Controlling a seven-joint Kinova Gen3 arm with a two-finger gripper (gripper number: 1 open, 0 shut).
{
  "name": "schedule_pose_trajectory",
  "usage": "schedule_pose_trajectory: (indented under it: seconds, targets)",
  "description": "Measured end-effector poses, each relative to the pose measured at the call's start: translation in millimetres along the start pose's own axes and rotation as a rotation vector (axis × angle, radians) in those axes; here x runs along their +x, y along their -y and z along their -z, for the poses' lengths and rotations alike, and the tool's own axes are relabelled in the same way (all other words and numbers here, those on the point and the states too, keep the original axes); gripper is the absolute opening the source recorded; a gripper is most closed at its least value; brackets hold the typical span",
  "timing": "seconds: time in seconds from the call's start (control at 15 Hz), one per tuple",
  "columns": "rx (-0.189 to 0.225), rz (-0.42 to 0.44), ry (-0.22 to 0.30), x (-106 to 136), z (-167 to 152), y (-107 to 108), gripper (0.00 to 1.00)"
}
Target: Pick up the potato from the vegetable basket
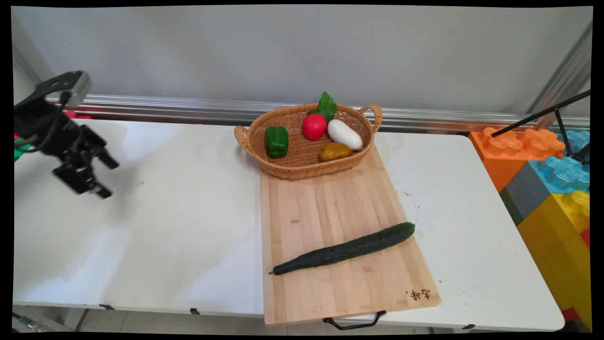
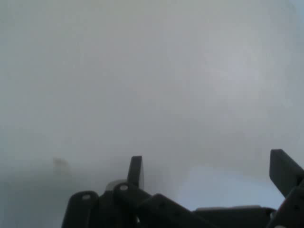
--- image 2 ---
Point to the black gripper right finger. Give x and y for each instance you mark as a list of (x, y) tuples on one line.
[(285, 173)]

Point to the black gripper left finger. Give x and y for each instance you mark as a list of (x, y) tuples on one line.
[(123, 206)]

